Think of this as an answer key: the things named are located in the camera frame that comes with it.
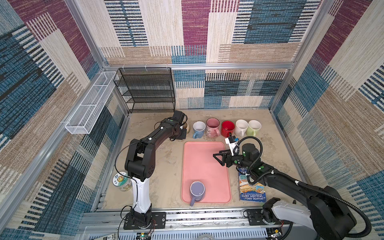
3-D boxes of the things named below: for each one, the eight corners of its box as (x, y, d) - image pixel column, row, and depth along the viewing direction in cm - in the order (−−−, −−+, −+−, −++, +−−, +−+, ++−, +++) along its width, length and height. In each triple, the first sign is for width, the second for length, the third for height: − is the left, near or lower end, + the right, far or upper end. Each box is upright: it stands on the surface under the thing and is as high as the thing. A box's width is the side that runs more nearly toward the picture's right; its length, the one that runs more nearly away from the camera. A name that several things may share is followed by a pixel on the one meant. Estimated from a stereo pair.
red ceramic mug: (221, 139, 106) (223, 131, 99) (219, 128, 112) (221, 120, 105) (233, 139, 106) (236, 131, 99) (231, 128, 112) (233, 120, 105)
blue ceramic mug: (192, 141, 104) (192, 133, 96) (192, 130, 110) (192, 121, 102) (205, 141, 104) (206, 133, 96) (205, 130, 110) (205, 121, 102)
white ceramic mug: (229, 135, 108) (232, 125, 100) (236, 126, 113) (239, 117, 105) (239, 141, 105) (243, 132, 97) (246, 132, 110) (250, 122, 101)
